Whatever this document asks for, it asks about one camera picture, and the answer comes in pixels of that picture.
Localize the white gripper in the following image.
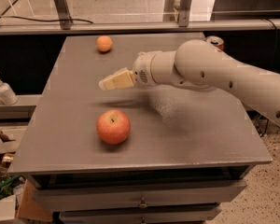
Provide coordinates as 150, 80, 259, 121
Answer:
99, 50, 161, 91

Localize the small orange fruit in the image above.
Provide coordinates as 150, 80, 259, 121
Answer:
96, 35, 113, 52

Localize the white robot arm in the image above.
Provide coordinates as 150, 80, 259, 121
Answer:
99, 40, 280, 127

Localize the red coca-cola can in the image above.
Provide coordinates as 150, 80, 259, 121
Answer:
205, 35, 224, 50

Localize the red apple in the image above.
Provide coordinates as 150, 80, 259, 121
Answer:
96, 109, 131, 145

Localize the grey drawer cabinet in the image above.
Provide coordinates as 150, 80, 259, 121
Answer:
10, 34, 271, 224

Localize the white pump bottle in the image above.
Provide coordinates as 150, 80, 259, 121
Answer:
0, 79, 18, 105

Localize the upper drawer knob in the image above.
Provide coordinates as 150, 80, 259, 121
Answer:
138, 197, 148, 209

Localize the drawer knob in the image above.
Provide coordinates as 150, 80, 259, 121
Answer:
140, 217, 147, 224
138, 197, 148, 209

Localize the lower drawer knob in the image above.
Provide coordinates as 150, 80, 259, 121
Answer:
140, 217, 147, 224

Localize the cardboard box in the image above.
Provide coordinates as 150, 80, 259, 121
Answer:
16, 180, 52, 222

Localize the metal railing frame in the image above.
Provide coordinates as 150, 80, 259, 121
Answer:
0, 0, 280, 35

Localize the black cable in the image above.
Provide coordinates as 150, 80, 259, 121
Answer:
0, 14, 94, 24

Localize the green hose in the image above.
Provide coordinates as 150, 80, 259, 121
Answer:
0, 175, 22, 194

